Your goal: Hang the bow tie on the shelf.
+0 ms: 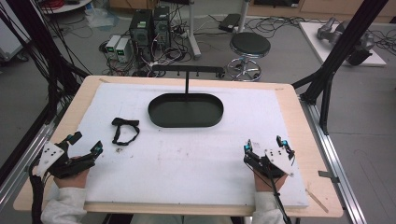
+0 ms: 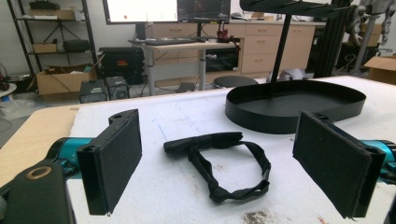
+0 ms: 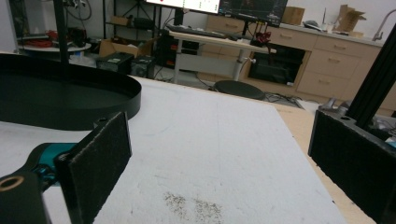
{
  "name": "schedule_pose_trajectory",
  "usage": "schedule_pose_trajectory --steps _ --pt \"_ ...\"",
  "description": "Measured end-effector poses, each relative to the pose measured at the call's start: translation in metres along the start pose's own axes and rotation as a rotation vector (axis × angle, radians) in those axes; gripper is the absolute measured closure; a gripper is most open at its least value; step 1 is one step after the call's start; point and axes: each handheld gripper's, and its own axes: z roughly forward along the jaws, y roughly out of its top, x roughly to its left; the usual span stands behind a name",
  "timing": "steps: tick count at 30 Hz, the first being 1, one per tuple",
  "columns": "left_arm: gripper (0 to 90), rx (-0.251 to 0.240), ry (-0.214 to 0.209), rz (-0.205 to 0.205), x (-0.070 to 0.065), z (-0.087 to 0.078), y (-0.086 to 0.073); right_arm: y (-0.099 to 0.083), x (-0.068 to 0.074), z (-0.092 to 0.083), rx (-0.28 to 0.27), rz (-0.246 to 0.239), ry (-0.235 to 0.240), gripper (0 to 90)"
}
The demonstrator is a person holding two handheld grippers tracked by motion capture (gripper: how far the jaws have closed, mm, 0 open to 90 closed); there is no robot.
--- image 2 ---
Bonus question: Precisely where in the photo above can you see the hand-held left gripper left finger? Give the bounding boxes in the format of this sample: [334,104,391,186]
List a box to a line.
[77,108,143,217]

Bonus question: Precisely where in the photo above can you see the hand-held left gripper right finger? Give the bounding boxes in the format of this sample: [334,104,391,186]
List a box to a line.
[292,110,387,219]

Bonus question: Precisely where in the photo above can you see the black bow tie with strap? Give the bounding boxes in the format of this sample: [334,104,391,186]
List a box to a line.
[163,132,272,204]

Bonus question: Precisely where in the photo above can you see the small black computer box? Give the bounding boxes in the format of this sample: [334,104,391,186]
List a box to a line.
[78,78,108,105]
[105,76,131,101]

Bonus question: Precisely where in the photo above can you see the white foam table mat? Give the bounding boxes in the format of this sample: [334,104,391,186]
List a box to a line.
[66,75,396,224]

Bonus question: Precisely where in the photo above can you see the black stand with oval tray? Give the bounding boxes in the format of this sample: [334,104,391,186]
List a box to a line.
[224,0,367,135]

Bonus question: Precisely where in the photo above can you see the large open cardboard box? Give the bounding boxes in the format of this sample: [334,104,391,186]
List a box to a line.
[35,63,99,102]

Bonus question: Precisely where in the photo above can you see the grey cloth bundle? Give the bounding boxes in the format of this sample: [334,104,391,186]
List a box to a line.
[266,67,313,83]

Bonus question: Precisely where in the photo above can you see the black equipment case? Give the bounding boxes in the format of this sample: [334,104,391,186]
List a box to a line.
[98,46,146,86]

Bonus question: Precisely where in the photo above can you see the cardboard box with open flap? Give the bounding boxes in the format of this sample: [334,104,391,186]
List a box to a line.
[362,54,396,86]

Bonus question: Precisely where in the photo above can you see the black bag on shelf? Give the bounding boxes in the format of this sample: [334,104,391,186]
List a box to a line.
[63,38,92,53]

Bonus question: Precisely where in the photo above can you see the round black stool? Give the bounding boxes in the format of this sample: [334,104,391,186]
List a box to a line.
[213,75,259,89]

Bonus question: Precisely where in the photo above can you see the black keyboard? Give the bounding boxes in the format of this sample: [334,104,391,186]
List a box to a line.
[142,37,198,47]

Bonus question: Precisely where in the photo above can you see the black metal shelf rack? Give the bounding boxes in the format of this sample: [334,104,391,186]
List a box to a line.
[7,0,99,79]

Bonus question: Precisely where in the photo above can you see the wooden desk with grey legs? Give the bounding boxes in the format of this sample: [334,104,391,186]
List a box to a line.
[129,40,241,96]

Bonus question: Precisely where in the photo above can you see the beige drawer cabinets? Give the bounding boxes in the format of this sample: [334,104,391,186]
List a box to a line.
[146,20,325,84]

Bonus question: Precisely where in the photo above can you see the monitor with white screen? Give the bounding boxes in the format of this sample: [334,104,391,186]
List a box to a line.
[102,0,179,25]

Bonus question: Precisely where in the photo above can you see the red device on desk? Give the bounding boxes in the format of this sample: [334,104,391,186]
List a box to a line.
[216,22,232,44]

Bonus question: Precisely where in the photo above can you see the monitor with dark screen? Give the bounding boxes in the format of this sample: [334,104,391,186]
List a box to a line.
[177,0,233,24]

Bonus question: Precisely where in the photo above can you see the black aluminium frame post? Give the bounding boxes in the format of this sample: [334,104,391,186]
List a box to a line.
[313,0,357,79]

